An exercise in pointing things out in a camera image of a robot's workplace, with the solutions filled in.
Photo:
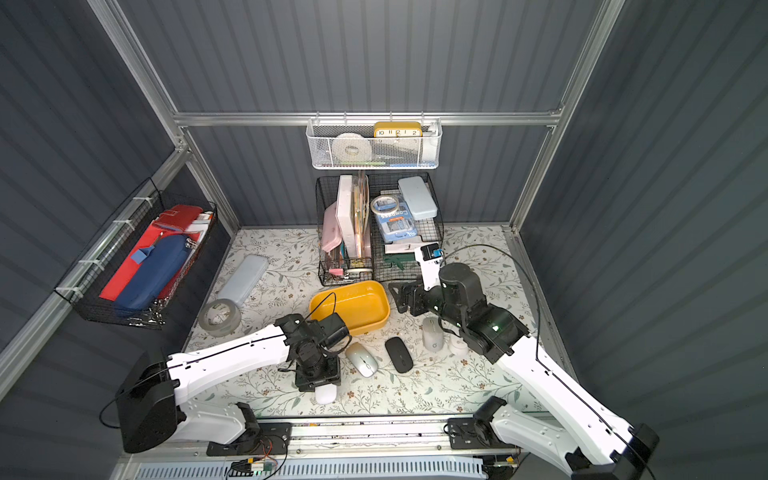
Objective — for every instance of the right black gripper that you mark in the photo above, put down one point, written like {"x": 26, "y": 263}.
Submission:
{"x": 417, "y": 297}

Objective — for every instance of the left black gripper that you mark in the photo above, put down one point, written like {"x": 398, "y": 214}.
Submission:
{"x": 315, "y": 377}

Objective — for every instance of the silver grey mouse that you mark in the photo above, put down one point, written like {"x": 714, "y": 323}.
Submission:
{"x": 361, "y": 359}

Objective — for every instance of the white mouse with orange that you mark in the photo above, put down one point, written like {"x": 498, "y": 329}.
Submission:
{"x": 326, "y": 394}

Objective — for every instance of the yellow storage box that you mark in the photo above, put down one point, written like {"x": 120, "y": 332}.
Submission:
{"x": 363, "y": 306}

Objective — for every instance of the black mouse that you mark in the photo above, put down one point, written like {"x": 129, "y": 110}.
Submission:
{"x": 399, "y": 355}

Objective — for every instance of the grey mouse with logo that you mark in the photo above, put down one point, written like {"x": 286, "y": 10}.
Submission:
{"x": 432, "y": 334}

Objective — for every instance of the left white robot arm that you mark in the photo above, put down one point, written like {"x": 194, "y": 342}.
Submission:
{"x": 156, "y": 403}

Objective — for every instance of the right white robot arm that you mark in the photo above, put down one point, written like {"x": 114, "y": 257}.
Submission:
{"x": 589, "y": 441}

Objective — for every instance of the light blue pencil box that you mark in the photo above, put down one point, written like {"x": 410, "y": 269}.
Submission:
{"x": 418, "y": 198}

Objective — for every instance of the white upright box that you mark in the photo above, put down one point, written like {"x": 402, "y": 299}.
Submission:
{"x": 345, "y": 214}

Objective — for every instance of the blue calculator package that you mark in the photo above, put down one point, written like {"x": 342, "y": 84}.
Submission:
{"x": 397, "y": 227}

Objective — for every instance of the clear tape roll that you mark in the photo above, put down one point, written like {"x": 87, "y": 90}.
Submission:
{"x": 385, "y": 205}

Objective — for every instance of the grey flat case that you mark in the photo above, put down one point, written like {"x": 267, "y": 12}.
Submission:
{"x": 244, "y": 279}

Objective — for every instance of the pink case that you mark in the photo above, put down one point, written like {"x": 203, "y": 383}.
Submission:
{"x": 331, "y": 236}

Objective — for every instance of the white tape roll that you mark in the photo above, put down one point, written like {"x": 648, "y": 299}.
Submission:
{"x": 351, "y": 148}

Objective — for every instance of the white mesh hanging basket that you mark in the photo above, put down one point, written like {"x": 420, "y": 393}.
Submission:
{"x": 388, "y": 153}

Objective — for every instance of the yellow clock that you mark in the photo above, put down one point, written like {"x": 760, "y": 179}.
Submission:
{"x": 398, "y": 129}

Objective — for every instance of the blue pencil case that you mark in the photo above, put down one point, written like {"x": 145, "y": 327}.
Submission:
{"x": 162, "y": 264}

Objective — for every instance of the red folder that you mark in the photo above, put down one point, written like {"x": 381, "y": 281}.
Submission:
{"x": 174, "y": 221}

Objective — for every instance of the black wire desk organizer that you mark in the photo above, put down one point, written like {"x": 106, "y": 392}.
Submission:
{"x": 382, "y": 261}

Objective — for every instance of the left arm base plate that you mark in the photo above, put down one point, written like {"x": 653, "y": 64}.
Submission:
{"x": 270, "y": 439}

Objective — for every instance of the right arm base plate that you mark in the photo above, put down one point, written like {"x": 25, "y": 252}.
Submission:
{"x": 470, "y": 434}

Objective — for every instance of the black wire side basket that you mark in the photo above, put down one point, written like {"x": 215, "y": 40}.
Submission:
{"x": 82, "y": 285}

